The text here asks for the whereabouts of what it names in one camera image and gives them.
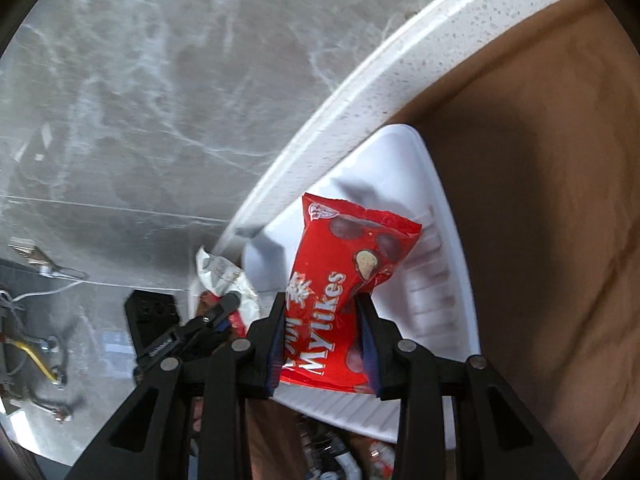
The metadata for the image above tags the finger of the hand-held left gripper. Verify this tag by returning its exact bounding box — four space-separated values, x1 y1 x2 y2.
181 293 243 338

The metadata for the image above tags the yellow cable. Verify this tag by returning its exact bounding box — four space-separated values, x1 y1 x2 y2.
2 339 67 387

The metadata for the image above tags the brown tablecloth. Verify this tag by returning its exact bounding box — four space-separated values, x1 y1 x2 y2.
192 0 640 480

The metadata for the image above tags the red snack packet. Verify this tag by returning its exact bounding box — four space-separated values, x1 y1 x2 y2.
277 192 423 395

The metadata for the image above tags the white speckled round table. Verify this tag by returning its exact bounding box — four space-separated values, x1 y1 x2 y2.
187 0 601 321

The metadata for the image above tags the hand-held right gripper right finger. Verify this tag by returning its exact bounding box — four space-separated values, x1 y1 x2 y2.
354 292 576 480

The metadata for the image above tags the beige power strip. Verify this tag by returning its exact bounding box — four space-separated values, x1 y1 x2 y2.
7 241 53 276

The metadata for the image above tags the white cable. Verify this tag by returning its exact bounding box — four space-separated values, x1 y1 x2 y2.
9 267 90 307

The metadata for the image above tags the white plastic tray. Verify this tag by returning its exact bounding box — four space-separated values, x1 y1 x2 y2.
242 124 482 451

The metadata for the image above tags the black white snack packet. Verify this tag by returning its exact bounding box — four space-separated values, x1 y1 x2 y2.
299 412 365 480

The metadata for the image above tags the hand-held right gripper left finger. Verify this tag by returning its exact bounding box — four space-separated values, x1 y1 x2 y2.
65 292 288 480

